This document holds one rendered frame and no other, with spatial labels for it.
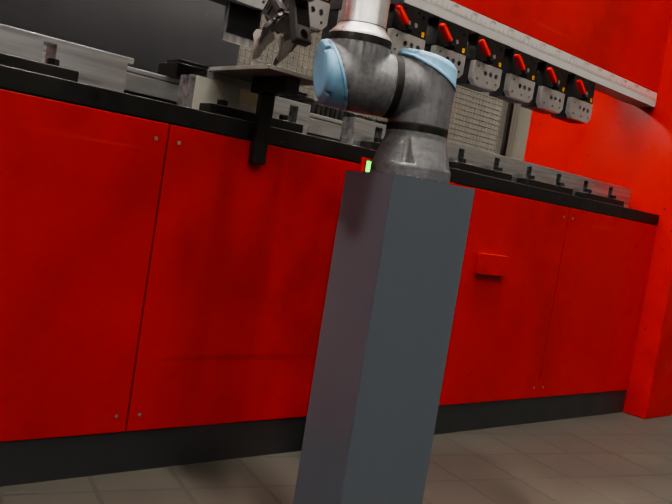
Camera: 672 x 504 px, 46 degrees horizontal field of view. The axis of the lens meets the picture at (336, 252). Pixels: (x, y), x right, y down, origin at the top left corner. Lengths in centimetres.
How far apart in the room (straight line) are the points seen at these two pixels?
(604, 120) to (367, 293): 263
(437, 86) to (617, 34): 209
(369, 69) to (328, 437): 67
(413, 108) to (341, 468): 66
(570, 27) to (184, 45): 145
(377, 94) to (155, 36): 130
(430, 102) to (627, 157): 242
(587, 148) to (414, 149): 253
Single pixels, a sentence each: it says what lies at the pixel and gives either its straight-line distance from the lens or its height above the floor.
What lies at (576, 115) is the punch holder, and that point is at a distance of 327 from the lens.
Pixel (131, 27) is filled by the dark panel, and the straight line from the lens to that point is 258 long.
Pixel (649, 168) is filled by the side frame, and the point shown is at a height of 107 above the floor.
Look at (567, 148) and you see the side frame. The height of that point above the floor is 114.
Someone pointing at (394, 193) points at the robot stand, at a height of 74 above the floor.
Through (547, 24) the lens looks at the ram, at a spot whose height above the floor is 147.
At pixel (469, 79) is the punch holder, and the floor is 119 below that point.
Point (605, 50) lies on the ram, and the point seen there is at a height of 147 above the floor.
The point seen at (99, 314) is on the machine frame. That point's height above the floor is 38.
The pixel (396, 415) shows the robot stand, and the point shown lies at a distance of 148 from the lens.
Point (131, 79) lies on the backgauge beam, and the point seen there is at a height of 95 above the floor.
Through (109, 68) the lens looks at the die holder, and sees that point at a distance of 195.
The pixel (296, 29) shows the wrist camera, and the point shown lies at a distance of 194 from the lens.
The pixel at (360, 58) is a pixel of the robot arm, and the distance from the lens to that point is 143.
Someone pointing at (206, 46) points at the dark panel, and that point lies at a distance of 271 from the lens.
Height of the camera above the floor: 71
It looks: 4 degrees down
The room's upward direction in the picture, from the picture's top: 9 degrees clockwise
